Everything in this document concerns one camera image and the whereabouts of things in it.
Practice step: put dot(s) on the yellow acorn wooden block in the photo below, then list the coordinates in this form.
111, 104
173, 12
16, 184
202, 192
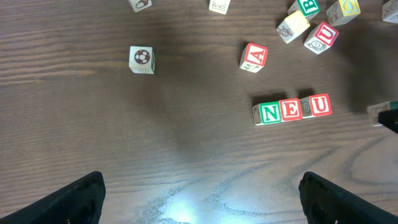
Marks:
139, 5

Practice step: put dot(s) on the green B wooden block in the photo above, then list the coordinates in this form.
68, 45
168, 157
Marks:
309, 8

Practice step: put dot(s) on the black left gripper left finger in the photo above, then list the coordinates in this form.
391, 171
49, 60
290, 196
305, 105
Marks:
78, 202

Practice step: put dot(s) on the red I wooden block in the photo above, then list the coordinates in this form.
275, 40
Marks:
389, 11

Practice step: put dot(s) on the yellow O wooden block left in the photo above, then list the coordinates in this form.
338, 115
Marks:
219, 6

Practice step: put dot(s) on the yellow o wooden block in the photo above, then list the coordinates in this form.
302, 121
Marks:
342, 11
219, 6

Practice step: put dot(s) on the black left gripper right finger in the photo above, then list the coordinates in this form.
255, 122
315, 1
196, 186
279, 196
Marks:
325, 202

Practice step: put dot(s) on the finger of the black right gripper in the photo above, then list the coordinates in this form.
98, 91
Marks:
389, 119

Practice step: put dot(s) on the green R wooden block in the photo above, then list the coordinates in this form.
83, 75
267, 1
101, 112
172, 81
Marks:
374, 110

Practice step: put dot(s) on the red E wooden block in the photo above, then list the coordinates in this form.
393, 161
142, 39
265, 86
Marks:
290, 110

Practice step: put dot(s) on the yellow C wooden block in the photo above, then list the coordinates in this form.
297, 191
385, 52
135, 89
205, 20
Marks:
292, 26

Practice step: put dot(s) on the green N wooden block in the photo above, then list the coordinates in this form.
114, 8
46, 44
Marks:
266, 113

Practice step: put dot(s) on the soccer ball J wooden block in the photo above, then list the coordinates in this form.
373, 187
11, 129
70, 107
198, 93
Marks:
142, 60

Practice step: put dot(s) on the red A wooden block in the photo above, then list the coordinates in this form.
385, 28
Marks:
253, 58

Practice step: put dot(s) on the yellow O wooden block centre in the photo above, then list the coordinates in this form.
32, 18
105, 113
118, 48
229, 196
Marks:
342, 11

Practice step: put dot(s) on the red u wooden block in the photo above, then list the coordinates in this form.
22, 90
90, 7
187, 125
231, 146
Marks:
321, 38
316, 106

